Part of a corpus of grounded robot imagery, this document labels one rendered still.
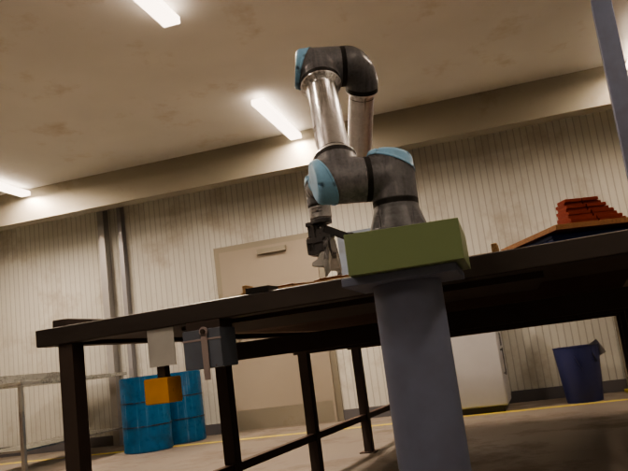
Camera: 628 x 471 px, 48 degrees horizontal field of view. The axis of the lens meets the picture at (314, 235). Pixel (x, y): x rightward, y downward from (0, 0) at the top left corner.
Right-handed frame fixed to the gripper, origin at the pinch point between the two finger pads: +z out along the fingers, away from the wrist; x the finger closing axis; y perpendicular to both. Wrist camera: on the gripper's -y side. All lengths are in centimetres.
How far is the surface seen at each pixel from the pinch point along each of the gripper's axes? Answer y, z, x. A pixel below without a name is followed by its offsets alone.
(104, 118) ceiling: 290, -225, -316
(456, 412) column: -39, 42, 50
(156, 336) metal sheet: 57, 11, 19
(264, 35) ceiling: 99, -222, -247
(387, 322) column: -26, 19, 53
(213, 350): 35.2, 18.1, 22.9
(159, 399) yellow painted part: 56, 30, 22
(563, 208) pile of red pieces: -76, -20, -72
